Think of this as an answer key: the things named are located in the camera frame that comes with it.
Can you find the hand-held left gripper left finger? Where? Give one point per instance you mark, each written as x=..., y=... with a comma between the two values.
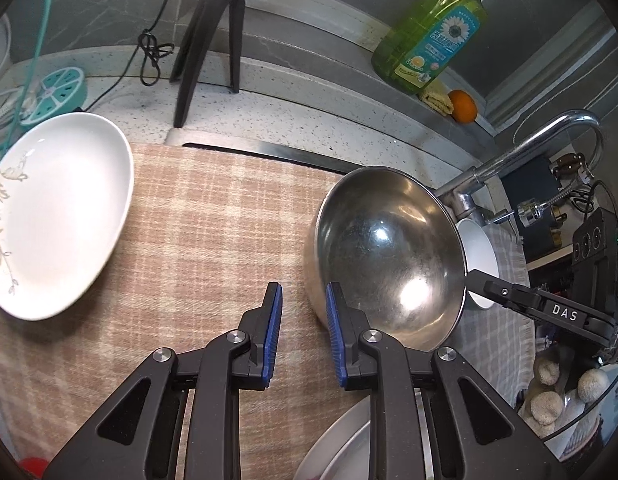
x=274, y=325

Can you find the yellow cloth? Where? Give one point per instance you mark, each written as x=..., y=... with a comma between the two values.
x=436, y=97

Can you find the person's right hand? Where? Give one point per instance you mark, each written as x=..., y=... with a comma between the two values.
x=544, y=372

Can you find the large stainless steel bowl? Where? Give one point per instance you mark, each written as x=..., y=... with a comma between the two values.
x=389, y=260

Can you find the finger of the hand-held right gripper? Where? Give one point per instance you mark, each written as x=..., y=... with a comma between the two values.
x=494, y=287

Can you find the chrome flexible sprayer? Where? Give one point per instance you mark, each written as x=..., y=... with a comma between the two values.
x=531, y=212

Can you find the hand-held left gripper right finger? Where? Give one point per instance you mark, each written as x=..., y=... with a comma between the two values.
x=334, y=330

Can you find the light blue bowl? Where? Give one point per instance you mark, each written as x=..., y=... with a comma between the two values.
x=476, y=250

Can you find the green dish soap bottle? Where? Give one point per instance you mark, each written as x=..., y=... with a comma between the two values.
x=429, y=35

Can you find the white oval leaf-print plate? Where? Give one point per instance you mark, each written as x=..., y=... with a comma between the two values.
x=64, y=200

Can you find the chrome faucet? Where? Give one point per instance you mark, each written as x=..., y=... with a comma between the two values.
x=539, y=135

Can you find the orange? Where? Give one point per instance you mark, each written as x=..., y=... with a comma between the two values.
x=463, y=106

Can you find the black tripod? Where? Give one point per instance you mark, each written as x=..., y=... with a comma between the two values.
x=189, y=75

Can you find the large floral plate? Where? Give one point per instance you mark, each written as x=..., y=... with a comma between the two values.
x=314, y=440

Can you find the plaid tablecloth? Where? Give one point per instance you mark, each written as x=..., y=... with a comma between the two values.
x=214, y=235

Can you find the teal round power strip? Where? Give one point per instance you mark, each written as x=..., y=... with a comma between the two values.
x=56, y=92

